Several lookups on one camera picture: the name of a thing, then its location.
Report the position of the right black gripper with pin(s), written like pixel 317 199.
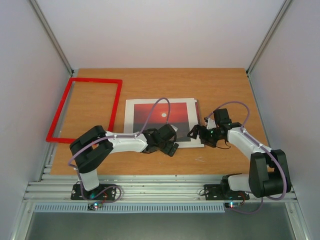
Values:
pixel 201 132

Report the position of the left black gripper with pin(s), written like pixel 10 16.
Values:
pixel 173 150

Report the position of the red sunset photo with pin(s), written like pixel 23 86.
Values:
pixel 175 110

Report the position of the white mat board with glass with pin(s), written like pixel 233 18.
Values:
pixel 128 117

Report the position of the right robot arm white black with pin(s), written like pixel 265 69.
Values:
pixel 268 168

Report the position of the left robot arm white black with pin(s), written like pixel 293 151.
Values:
pixel 93 147

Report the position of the right small circuit board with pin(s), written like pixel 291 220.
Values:
pixel 232 205

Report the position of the small circuit board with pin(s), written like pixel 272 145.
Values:
pixel 232 205
pixel 96 205

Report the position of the left small circuit board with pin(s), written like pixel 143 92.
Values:
pixel 96 205

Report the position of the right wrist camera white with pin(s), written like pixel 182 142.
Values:
pixel 210 123

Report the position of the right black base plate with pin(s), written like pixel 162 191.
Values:
pixel 215 192

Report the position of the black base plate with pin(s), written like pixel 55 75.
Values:
pixel 215 192
pixel 104 192

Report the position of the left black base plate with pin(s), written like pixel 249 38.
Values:
pixel 104 192

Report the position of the aluminium front rail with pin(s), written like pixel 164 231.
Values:
pixel 135 188

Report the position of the grey slotted cable duct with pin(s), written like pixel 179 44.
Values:
pixel 129 208

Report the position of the right aluminium corner post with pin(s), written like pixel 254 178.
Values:
pixel 269 34

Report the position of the aluminium corner post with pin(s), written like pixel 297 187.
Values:
pixel 269 34
pixel 49 32

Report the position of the left aluminium corner post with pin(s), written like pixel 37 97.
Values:
pixel 49 32

